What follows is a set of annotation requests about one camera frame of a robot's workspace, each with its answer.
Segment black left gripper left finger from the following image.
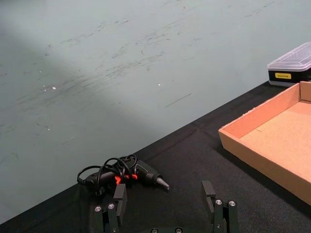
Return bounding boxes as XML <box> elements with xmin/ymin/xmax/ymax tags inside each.
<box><xmin>94</xmin><ymin>183</ymin><xmax>128</xmax><ymax>233</ymax></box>

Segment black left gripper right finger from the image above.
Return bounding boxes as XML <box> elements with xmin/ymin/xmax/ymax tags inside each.
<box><xmin>201</xmin><ymin>180</ymin><xmax>239</xmax><ymax>233</ymax></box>

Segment black table cloth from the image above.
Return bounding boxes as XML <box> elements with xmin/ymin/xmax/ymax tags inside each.
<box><xmin>0</xmin><ymin>80</ymin><xmax>311</xmax><ymax>233</ymax></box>

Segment shallow brown cardboard tray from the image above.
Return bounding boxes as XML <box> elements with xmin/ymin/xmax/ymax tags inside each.
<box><xmin>218</xmin><ymin>81</ymin><xmax>311</xmax><ymax>206</ymax></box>

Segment clear plastic case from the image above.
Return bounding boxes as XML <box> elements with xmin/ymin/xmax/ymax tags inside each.
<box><xmin>267</xmin><ymin>40</ymin><xmax>311</xmax><ymax>87</ymax></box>

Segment black corded tool orange parts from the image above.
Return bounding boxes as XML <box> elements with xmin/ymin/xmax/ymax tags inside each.
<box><xmin>77</xmin><ymin>154</ymin><xmax>171</xmax><ymax>196</ymax></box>

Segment plain pale wall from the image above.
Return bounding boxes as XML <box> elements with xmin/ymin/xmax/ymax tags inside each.
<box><xmin>0</xmin><ymin>0</ymin><xmax>311</xmax><ymax>225</ymax></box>

